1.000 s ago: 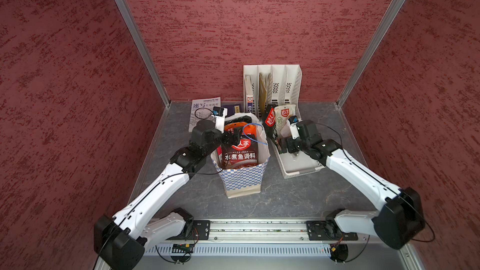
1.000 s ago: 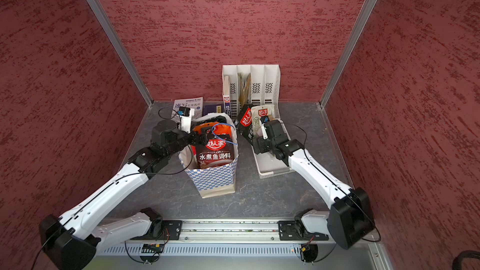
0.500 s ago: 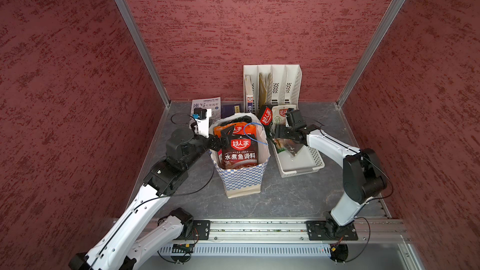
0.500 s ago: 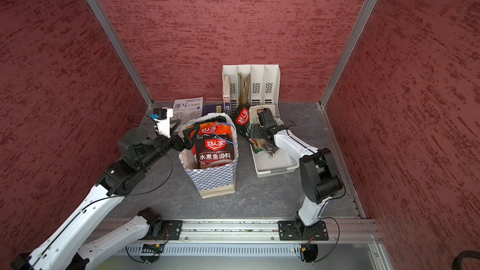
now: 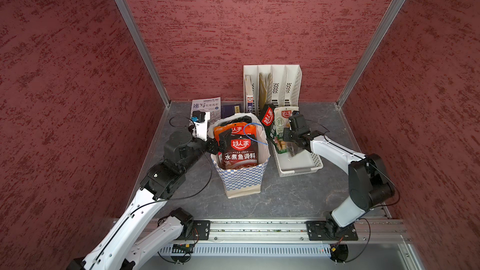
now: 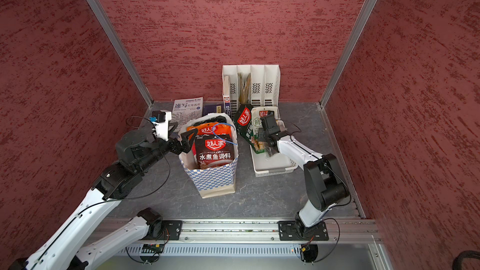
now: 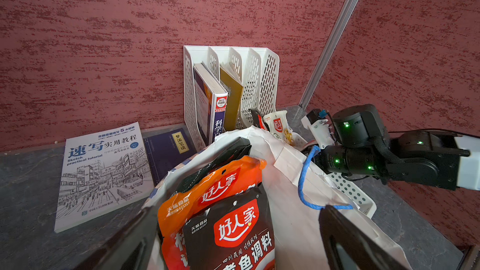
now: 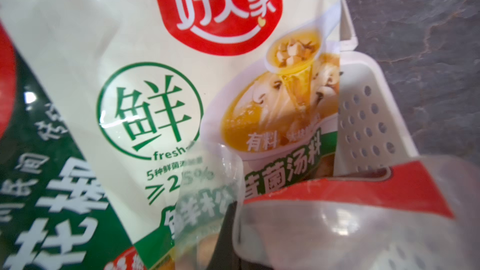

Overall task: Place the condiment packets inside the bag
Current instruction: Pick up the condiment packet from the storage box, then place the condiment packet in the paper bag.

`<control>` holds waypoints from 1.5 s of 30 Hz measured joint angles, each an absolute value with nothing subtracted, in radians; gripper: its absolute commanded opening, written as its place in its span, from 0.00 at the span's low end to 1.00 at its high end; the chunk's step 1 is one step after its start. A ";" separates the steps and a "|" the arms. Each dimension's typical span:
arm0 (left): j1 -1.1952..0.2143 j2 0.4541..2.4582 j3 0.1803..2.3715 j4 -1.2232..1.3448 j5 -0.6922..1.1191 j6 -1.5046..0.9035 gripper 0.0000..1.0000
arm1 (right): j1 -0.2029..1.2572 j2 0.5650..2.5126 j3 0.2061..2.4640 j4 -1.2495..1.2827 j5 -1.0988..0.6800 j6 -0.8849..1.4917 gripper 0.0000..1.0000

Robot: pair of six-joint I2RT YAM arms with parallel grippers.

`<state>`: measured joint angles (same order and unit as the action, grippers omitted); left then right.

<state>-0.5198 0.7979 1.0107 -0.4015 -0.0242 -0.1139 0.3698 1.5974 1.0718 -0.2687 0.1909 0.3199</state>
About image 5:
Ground blue checkered paper bag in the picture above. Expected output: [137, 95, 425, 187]
[207, 113, 270, 199]

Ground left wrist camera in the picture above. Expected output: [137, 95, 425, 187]
[191, 111, 211, 141]

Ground blue white upright book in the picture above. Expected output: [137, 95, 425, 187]
[244, 75, 255, 114]

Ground corner metal post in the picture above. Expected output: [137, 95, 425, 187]
[114, 0, 171, 108]
[336, 0, 406, 110]

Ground dark condiment packet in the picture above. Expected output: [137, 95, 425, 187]
[220, 125, 258, 170]

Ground white sketch tutorial book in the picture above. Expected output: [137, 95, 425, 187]
[191, 97, 221, 121]

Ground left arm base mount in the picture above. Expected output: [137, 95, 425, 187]
[177, 220, 211, 241]

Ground brown folders in organizer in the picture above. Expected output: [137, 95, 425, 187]
[258, 72, 273, 111]

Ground right corner metal post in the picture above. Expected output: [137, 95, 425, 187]
[336, 0, 406, 110]

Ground white file organizer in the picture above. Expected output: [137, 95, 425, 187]
[242, 64, 302, 115]

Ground black red condiment packet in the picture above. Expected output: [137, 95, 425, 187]
[259, 104, 275, 137]

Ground white plastic basket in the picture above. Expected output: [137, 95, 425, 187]
[269, 135, 323, 177]

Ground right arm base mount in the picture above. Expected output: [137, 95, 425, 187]
[305, 221, 358, 242]

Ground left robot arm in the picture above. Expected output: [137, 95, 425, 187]
[67, 129, 220, 270]

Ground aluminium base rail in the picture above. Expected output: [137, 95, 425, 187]
[112, 218, 411, 244]

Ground dark blue book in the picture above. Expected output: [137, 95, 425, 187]
[221, 103, 243, 119]

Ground orange condiment packet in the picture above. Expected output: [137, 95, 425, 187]
[214, 121, 247, 143]

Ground left corner metal post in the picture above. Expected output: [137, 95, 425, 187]
[114, 0, 171, 108]

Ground white condiment packet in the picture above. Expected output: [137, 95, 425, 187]
[271, 106, 300, 155]

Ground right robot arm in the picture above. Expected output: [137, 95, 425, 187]
[283, 112, 396, 240]

